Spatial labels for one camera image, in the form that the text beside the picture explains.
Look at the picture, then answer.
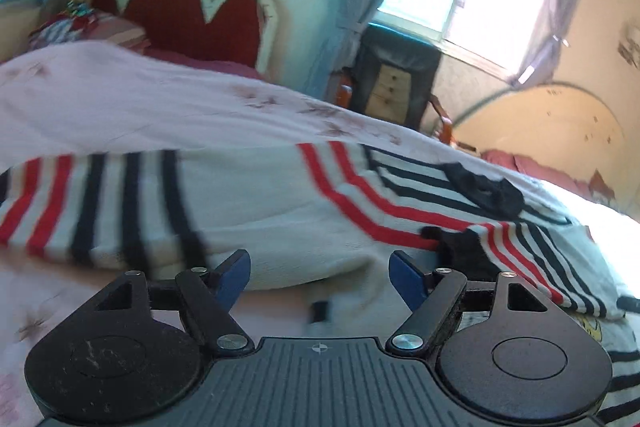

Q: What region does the pink striped pillow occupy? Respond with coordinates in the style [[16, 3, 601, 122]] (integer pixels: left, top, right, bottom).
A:
[[27, 1, 151, 55]]

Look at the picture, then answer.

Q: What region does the red patterned cushion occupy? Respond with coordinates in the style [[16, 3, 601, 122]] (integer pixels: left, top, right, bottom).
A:
[[587, 169, 617, 202]]

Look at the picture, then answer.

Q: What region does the wooden drawer cabinet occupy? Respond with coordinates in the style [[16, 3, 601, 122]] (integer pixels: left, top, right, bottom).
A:
[[365, 62, 416, 120]]

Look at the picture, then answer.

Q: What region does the black chair with wooden armrests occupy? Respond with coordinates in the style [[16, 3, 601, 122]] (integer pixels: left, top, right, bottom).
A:
[[327, 24, 456, 142]]

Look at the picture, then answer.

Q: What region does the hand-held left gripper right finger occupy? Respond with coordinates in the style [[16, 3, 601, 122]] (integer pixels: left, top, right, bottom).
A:
[[387, 251, 556, 355]]

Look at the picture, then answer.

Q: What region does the wall lamp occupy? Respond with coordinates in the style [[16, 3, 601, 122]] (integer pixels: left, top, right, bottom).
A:
[[617, 24, 640, 68]]

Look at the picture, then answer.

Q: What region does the floral bed sheet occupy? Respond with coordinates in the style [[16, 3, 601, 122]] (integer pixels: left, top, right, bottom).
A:
[[0, 39, 640, 427]]

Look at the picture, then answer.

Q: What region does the red navy striped white sweater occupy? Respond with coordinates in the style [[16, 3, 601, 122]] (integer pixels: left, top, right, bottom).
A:
[[0, 141, 626, 323]]

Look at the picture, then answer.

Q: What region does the red headboard with white frame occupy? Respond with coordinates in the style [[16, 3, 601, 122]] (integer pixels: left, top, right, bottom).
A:
[[90, 0, 280, 80]]

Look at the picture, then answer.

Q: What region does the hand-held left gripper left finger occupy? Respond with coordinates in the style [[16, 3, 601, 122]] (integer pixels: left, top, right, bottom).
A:
[[90, 249, 256, 355]]

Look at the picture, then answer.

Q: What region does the cream round headboard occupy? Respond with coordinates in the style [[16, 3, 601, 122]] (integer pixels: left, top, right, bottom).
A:
[[452, 82, 628, 202]]

